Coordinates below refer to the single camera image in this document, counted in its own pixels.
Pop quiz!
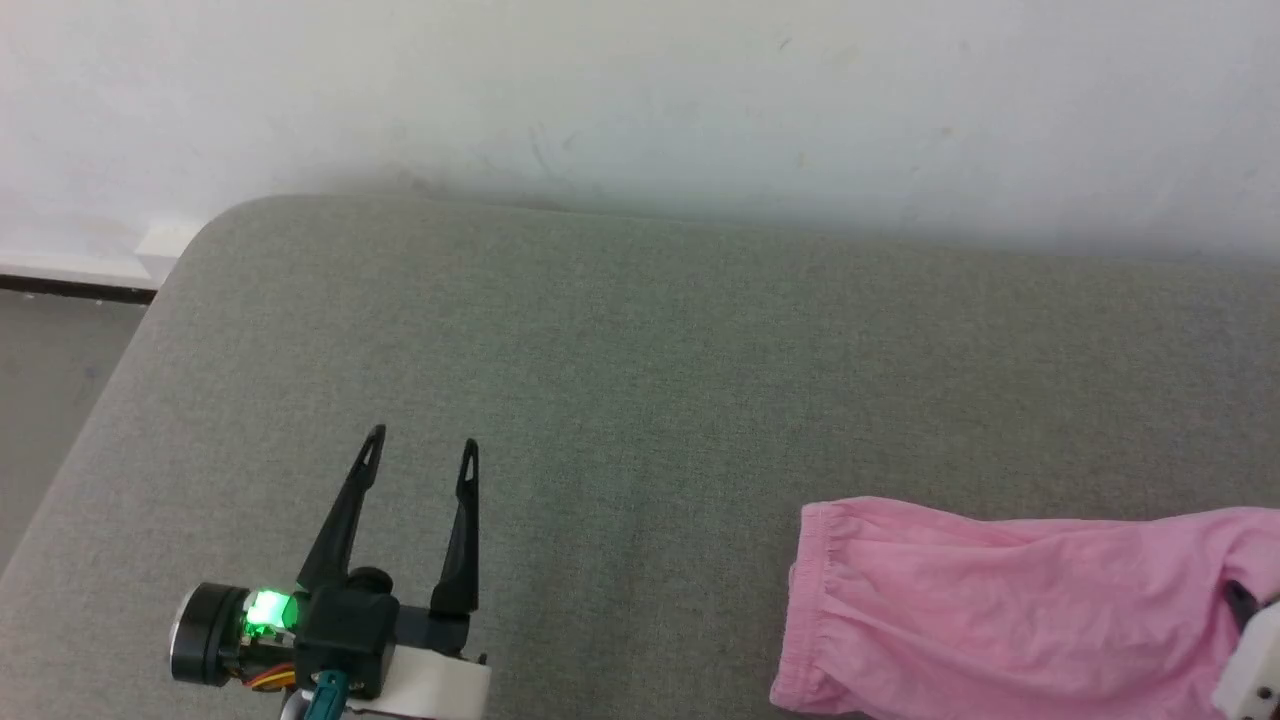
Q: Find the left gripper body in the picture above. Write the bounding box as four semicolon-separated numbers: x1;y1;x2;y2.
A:
168;567;493;720

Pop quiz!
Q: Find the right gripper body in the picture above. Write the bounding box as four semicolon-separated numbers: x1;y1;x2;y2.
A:
1212;598;1280;720

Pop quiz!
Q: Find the pink garment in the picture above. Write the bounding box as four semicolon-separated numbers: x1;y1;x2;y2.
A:
770;497;1280;720

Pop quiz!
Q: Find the grey fabric sofa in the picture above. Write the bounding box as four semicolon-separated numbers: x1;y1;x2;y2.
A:
0;193;1280;720

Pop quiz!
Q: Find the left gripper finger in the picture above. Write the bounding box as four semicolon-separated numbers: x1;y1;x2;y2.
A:
297;425;387;591
430;438;481;616

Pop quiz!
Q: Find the white wall baseboard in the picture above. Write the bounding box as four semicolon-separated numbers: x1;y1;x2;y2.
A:
0;218;206;304

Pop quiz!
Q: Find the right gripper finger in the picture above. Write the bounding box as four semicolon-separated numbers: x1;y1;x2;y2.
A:
1226;583;1263;633

